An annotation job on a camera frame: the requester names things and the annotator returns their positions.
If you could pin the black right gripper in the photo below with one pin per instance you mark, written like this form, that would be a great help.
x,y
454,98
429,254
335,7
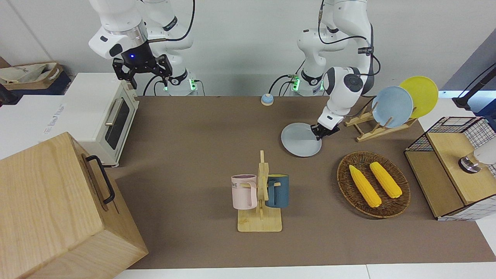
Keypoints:
x,y
139,58

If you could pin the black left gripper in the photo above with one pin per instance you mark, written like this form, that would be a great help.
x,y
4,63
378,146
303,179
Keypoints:
x,y
329,130

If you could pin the gray plate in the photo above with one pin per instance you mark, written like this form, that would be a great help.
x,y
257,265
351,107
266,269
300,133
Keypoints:
x,y
300,139

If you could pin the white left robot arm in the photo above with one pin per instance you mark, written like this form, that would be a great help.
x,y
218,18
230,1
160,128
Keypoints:
x,y
347,89

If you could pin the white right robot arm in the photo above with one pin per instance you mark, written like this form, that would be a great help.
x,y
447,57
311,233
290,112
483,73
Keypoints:
x,y
116,15

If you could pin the wooden plate rack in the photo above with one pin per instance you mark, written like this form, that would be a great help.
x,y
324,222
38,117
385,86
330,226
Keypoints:
x,y
372,133

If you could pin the light blue plate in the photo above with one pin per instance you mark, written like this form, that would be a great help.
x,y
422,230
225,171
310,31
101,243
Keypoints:
x,y
392,107

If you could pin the yellow plate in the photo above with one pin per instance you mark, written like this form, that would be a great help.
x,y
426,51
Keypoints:
x,y
424,95

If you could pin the blue service bell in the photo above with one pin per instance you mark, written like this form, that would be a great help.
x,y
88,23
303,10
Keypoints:
x,y
267,100

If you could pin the brown wicker basket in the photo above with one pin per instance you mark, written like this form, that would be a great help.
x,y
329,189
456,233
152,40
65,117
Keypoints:
x,y
348,190

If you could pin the white toaster oven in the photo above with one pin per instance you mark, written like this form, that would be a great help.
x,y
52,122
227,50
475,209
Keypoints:
x,y
89,108

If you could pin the dark blue mug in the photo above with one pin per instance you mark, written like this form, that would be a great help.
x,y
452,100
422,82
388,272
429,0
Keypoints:
x,y
281,193

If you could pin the yellow corn cob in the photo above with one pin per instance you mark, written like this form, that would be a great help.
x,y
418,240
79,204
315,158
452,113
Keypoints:
x,y
386,180
365,186

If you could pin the dark blue bin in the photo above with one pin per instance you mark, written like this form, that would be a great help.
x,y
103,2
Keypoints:
x,y
58,87

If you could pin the pink mug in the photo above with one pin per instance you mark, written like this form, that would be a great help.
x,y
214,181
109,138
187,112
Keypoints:
x,y
242,192

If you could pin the brown table mat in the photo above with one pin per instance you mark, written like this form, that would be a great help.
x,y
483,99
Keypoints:
x,y
193,155

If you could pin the wooden mug holder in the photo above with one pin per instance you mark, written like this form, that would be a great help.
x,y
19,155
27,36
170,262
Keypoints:
x,y
259,223

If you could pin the cardboard box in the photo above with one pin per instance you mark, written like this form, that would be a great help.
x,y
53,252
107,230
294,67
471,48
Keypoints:
x,y
37,83

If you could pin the beige cloth bag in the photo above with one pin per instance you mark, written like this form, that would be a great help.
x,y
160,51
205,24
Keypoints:
x,y
23,73

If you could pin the black stand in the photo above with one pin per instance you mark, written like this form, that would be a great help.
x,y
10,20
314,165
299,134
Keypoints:
x,y
471,95

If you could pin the large wooden box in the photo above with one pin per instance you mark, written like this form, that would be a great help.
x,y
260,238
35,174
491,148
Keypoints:
x,y
50,201

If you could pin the white and silver cup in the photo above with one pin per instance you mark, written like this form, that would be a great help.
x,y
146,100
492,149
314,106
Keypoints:
x,y
484,155

